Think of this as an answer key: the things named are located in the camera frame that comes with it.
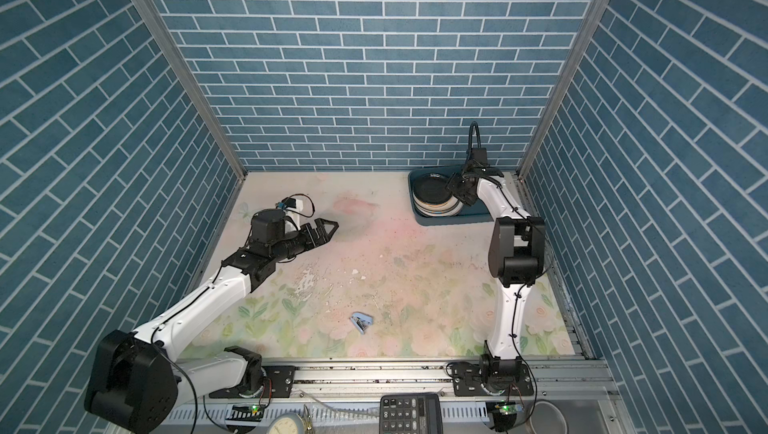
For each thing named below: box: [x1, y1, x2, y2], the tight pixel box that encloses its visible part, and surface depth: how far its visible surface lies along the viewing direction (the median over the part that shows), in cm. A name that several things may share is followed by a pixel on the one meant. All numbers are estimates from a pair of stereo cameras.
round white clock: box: [267, 412, 306, 434], surface depth 66 cm
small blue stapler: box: [350, 312, 373, 335], surface depth 84 cm
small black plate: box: [413, 173, 452, 204], surface depth 111 cm
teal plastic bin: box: [408, 165, 493, 226], surface depth 107 cm
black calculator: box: [379, 392, 443, 434], surface depth 69 cm
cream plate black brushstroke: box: [412, 193, 464, 217], surface depth 107 cm
